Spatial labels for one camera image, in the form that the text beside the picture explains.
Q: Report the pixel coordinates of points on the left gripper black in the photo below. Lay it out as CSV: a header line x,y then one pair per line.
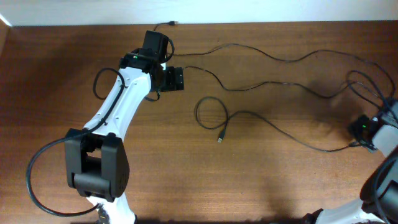
x,y
173,79

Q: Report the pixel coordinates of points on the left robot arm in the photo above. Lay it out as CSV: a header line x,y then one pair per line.
x,y
96,161

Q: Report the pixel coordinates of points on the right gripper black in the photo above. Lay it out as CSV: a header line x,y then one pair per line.
x,y
355,126

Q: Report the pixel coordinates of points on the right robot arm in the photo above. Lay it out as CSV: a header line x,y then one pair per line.
x,y
377,201

